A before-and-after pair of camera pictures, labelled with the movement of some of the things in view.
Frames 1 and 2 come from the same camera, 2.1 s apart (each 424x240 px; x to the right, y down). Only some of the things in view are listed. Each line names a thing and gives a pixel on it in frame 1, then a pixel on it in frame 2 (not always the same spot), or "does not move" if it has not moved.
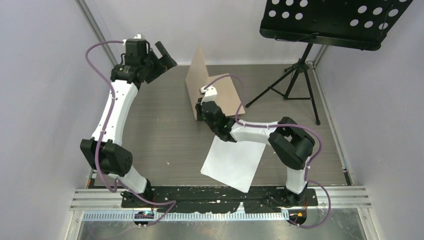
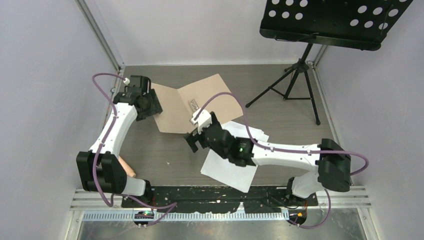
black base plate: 203,199 does not move
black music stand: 358,24 does not move
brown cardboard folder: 228,96 to 180,105
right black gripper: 199,117 to 193,139
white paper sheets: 234,163 does not move
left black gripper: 166,60 to 155,107
